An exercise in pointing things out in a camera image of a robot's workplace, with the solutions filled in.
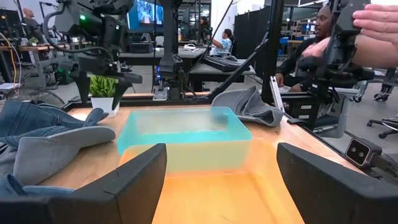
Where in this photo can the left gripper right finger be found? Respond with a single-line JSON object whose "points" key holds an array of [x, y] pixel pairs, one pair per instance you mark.
{"points": [[342, 199]]}

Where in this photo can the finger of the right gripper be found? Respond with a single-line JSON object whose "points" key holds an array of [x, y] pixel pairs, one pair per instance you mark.
{"points": [[82, 88], [119, 91]]}

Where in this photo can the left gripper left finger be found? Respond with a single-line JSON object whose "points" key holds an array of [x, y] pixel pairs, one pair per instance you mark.
{"points": [[93, 205]]}

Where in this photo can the blue denim baseball cap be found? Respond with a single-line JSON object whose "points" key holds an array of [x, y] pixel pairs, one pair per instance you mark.
{"points": [[12, 186], [25, 119]]}

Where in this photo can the grey baseball cap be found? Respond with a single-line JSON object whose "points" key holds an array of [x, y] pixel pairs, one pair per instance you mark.
{"points": [[46, 155], [248, 105]]}

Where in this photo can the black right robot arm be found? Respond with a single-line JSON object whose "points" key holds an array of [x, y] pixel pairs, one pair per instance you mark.
{"points": [[169, 37]]}

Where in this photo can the small potted green plant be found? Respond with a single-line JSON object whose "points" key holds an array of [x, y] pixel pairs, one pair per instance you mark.
{"points": [[104, 105]]}

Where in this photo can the large display screen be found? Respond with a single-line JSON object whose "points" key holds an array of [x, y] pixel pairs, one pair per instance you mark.
{"points": [[146, 12]]}

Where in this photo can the grey office table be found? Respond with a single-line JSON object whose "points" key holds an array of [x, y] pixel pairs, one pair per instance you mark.
{"points": [[186, 53]]}

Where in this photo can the teal translucent plastic bin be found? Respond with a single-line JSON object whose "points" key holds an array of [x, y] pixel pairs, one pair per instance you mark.
{"points": [[186, 137]]}

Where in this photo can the person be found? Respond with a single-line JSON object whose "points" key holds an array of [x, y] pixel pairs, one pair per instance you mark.
{"points": [[31, 25], [205, 29], [321, 28], [223, 45]]}

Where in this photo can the black office chair base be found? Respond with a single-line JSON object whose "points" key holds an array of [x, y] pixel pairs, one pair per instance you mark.
{"points": [[388, 124]]}

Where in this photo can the black control box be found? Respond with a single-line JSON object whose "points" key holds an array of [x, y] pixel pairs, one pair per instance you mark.
{"points": [[298, 109]]}

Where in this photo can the black keyboard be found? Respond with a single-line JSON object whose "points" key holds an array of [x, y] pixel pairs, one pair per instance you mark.
{"points": [[224, 63]]}

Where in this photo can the black table-level camera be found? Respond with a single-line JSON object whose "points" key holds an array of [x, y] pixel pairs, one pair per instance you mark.
{"points": [[360, 152]]}

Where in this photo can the silver aluminium bracket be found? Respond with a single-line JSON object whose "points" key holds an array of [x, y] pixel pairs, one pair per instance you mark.
{"points": [[276, 93]]}

